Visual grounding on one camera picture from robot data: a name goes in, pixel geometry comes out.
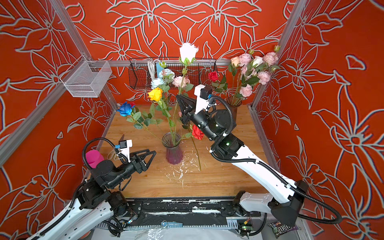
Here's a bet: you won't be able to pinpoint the purple candy bag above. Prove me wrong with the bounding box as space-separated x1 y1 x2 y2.
268 221 300 239

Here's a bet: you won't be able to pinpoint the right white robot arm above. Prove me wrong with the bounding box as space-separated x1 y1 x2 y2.
176 95 342 227

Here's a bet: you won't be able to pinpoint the large red rose stem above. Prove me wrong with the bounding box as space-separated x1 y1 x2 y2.
182 125 205 141

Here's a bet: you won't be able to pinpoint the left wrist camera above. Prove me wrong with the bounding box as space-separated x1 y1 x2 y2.
115 140 133 164

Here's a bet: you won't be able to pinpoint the pink peony stem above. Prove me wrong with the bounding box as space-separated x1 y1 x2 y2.
233 84 253 105

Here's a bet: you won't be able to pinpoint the pink carnation stem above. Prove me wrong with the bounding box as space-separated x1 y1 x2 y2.
257 71 271 85

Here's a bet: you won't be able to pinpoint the clear plastic bin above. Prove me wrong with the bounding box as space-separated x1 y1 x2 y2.
59 56 112 98

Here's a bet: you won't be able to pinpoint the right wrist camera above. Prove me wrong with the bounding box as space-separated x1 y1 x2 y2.
194 85 216 115

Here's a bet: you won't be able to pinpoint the pink mottled flower stem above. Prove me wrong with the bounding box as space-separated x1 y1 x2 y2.
172 76 194 97

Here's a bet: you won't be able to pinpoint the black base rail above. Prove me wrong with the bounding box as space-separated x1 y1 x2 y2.
118 197 265 231

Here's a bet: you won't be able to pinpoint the purple glass vase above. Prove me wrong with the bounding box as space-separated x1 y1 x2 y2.
162 133 183 165

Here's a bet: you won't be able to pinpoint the white handled scissors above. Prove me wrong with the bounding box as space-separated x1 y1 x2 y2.
108 134 125 161

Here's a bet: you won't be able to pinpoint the pale pink flower stem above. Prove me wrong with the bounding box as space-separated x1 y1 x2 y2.
239 53 255 77

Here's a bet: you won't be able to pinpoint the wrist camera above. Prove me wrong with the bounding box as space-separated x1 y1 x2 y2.
115 140 133 164
194 85 216 115

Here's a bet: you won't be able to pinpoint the pale blue flower stem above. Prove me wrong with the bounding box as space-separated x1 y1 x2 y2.
148 60 175 90

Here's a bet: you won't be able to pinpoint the white cable bundle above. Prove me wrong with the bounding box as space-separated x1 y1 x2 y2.
147 59 156 80

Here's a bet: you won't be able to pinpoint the black wire basket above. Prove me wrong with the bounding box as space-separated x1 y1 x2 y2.
128 57 217 90

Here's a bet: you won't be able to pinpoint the peach rose stem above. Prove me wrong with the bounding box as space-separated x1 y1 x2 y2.
230 57 242 98

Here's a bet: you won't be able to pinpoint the orange yellow rose stem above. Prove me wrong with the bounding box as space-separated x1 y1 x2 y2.
148 87 177 146

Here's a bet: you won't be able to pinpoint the small pink rose stem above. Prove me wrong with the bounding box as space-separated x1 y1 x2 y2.
191 137 202 171

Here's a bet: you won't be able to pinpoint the pink plastic cup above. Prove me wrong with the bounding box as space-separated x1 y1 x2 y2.
86 150 104 169

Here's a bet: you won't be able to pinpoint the brown glass vase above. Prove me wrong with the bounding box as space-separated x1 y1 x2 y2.
226 97 242 122

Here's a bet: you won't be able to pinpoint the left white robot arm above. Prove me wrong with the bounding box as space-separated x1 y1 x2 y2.
30 138 157 240

